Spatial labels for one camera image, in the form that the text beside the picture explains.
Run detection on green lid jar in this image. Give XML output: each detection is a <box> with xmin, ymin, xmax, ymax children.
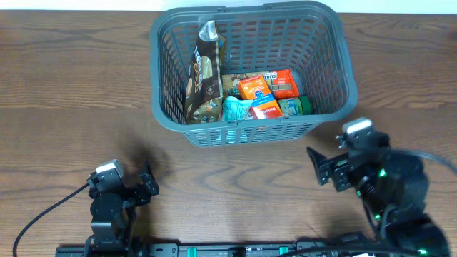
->
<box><xmin>278</xmin><ymin>96</ymin><xmax>313</xmax><ymax>116</ymax></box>

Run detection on orange Redoxon box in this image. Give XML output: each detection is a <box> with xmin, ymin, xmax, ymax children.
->
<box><xmin>238</xmin><ymin>76</ymin><xmax>283</xmax><ymax>119</ymax></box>

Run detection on Nescafe Gold coffee bag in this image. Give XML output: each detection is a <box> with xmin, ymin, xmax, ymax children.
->
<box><xmin>184</xmin><ymin>20</ymin><xmax>225</xmax><ymax>124</ymax></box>

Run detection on light green packet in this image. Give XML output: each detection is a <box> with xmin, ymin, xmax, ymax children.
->
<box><xmin>221</xmin><ymin>96</ymin><xmax>253</xmax><ymax>122</ymax></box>

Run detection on San Remo spaghetti packet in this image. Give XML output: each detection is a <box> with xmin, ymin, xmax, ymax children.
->
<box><xmin>222</xmin><ymin>69</ymin><xmax>300</xmax><ymax>99</ymax></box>

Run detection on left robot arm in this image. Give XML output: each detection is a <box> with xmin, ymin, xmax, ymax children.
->
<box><xmin>83</xmin><ymin>159</ymin><xmax>159</xmax><ymax>256</ymax></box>

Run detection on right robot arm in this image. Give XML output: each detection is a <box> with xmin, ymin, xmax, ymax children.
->
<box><xmin>306</xmin><ymin>147</ymin><xmax>451</xmax><ymax>256</ymax></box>

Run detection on grey plastic basket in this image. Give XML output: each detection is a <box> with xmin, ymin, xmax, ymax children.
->
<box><xmin>149</xmin><ymin>1</ymin><xmax>358</xmax><ymax>147</ymax></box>

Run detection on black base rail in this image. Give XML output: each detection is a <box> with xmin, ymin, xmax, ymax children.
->
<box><xmin>55</xmin><ymin>241</ymin><xmax>376</xmax><ymax>257</ymax></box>

